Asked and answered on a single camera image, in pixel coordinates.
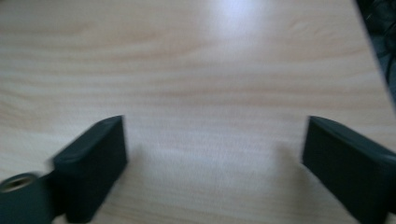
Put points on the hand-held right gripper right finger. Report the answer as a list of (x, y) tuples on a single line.
[(351, 174)]

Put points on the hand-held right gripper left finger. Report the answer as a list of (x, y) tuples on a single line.
[(90, 168)]

